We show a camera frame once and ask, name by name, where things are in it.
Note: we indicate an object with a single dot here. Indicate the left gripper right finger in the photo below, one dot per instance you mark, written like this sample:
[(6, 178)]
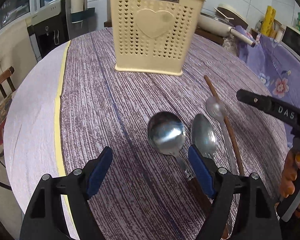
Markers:
[(219, 185)]

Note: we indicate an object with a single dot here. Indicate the oval steel spoon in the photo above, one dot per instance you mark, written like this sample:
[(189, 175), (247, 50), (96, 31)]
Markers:
[(203, 136)]

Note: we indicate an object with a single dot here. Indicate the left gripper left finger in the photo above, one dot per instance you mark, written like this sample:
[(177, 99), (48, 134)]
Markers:
[(79, 186)]

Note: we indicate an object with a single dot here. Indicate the person's right hand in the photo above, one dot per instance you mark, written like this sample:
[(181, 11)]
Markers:
[(289, 175)]

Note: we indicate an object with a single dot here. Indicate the cream plastic utensil holder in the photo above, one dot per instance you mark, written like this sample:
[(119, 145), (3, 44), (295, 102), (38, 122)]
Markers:
[(153, 36)]

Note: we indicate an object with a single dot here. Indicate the white microwave oven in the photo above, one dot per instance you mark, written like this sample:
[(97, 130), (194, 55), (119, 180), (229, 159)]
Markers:
[(291, 41)]

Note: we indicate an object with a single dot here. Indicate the brown wooden chopstick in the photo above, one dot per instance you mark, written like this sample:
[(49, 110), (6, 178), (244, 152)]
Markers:
[(231, 134)]

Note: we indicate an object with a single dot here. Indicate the purple striped tablecloth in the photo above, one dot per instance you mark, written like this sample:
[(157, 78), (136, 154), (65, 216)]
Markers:
[(73, 103)]

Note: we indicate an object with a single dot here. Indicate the water dispenser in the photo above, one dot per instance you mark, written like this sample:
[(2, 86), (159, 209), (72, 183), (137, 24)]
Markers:
[(48, 28)]

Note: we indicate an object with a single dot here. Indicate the yellow roll package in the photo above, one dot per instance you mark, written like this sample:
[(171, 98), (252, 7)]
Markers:
[(268, 21)]

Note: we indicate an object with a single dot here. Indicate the wooden chair with cushion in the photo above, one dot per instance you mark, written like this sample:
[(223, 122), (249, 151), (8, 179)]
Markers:
[(6, 76)]

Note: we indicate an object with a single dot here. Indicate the small steel spoon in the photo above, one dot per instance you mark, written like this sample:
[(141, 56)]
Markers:
[(216, 110)]

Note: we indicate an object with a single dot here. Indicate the window with shelves behind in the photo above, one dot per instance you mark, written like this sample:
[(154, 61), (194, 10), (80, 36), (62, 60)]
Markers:
[(13, 9)]

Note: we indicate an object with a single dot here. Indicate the round ladle spoon wooden handle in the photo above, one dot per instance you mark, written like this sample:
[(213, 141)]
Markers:
[(166, 134)]

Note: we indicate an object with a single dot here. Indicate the beige fabric cover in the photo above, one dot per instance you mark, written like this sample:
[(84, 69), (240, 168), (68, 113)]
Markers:
[(16, 51)]

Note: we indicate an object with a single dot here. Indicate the paper cup stack holder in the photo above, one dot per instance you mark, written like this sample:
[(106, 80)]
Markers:
[(79, 11)]

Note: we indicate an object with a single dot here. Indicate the white pan with handle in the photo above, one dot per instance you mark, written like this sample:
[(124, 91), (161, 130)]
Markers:
[(220, 28)]

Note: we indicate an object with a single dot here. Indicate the purple floral cloth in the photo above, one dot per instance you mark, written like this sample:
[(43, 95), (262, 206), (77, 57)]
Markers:
[(276, 68)]

